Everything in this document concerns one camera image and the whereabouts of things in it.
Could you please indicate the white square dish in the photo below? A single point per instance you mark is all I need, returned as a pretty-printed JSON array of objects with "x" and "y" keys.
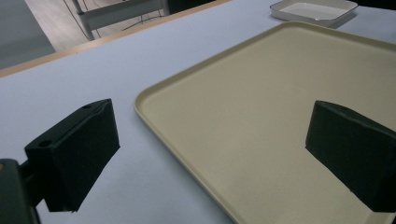
[{"x": 314, "y": 11}]

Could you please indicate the grey metal stand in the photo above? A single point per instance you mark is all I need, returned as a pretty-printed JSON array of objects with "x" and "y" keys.
[{"x": 121, "y": 14}]

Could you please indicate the beige plastic tray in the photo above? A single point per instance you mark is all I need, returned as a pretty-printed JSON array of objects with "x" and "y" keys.
[{"x": 249, "y": 124}]

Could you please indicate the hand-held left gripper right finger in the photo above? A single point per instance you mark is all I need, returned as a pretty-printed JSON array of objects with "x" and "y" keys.
[{"x": 351, "y": 149}]

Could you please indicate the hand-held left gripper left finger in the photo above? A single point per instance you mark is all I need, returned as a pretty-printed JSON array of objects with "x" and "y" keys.
[{"x": 77, "y": 155}]

